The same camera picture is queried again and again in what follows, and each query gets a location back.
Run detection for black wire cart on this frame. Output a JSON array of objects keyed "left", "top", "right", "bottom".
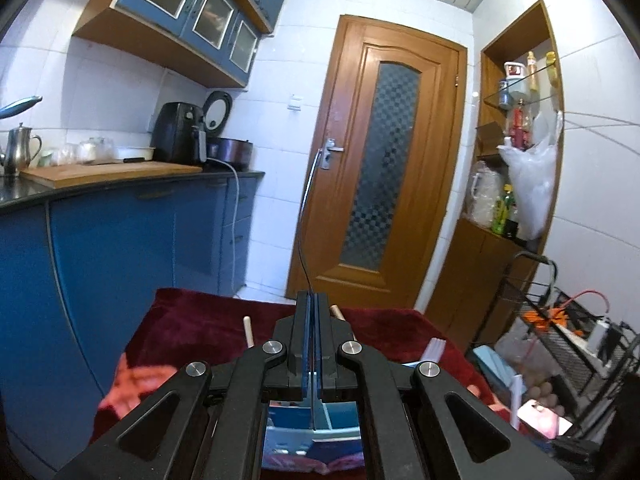
[{"left": 468, "top": 250, "right": 639, "bottom": 439}]

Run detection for left wooden chopstick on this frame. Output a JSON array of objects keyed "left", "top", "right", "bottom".
[{"left": 243, "top": 315, "right": 255, "bottom": 348}]

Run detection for wooden chopstick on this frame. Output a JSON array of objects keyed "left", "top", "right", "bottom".
[
  {"left": 330, "top": 304, "right": 345, "bottom": 321},
  {"left": 243, "top": 315, "right": 255, "bottom": 348}
]

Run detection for wooden shelf niche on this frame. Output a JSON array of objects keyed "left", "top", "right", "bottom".
[{"left": 425, "top": 0, "right": 563, "bottom": 352}]

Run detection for rice cooker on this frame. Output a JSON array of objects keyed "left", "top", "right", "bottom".
[{"left": 202, "top": 90, "right": 253, "bottom": 171}]

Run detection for white power cable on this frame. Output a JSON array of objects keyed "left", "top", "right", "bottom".
[{"left": 205, "top": 156, "right": 242, "bottom": 296}]

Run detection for wooden cutting board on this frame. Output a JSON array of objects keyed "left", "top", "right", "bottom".
[{"left": 20, "top": 162, "right": 202, "bottom": 188}]

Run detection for red floral blanket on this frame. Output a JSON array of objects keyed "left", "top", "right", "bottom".
[{"left": 89, "top": 286, "right": 501, "bottom": 480}]

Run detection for blue lower kitchen cabinets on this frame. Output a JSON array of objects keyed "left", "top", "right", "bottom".
[{"left": 1, "top": 171, "right": 258, "bottom": 479}]

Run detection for black air fryer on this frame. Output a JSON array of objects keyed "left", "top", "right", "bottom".
[{"left": 151, "top": 102, "right": 203, "bottom": 165}]

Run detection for smartphone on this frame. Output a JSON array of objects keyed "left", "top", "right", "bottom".
[{"left": 518, "top": 400, "right": 573, "bottom": 440}]

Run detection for white plastic bag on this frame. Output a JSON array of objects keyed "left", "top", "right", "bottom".
[{"left": 498, "top": 112, "right": 564, "bottom": 240}]

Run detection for blue printed cardboard box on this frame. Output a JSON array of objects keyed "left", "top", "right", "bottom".
[{"left": 261, "top": 439, "right": 367, "bottom": 476}]

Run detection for wooden door with glass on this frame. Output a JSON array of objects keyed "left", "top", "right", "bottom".
[{"left": 285, "top": 15, "right": 466, "bottom": 308}]

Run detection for steel kettle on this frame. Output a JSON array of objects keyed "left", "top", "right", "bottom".
[{"left": 1, "top": 124, "right": 42, "bottom": 178}]

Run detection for blue wall cabinets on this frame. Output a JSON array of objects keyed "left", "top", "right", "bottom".
[{"left": 74, "top": 0, "right": 284, "bottom": 88}]

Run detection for right wooden chopstick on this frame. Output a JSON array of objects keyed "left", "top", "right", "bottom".
[{"left": 330, "top": 304, "right": 345, "bottom": 321}]

